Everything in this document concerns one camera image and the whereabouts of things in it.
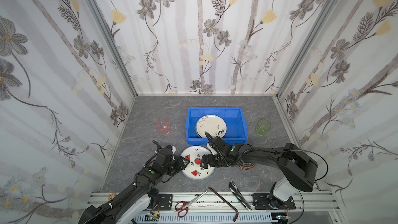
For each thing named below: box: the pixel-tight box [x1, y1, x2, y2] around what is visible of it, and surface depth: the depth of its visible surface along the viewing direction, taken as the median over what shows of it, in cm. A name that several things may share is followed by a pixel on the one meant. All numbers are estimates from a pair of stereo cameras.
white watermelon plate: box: [180, 145, 216, 181], surface depth 84 cm
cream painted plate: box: [195, 114, 227, 138], surface depth 103 cm
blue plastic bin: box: [185, 107, 248, 145], surface depth 106 cm
